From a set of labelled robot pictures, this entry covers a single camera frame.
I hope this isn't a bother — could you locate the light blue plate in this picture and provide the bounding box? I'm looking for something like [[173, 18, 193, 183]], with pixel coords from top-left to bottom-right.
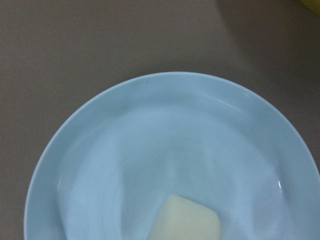
[[23, 72, 320, 240]]

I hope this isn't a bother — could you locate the yellow bamboo steamer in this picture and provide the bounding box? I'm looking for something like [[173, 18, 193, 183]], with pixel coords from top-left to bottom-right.
[[300, 0, 320, 14]]

